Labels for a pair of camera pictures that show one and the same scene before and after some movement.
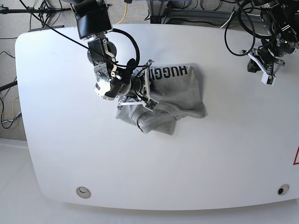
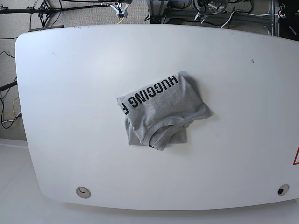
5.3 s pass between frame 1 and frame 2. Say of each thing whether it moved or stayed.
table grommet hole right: stayed
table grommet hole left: stayed
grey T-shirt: moved
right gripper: moved
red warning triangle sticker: stayed
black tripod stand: stayed
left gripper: moved
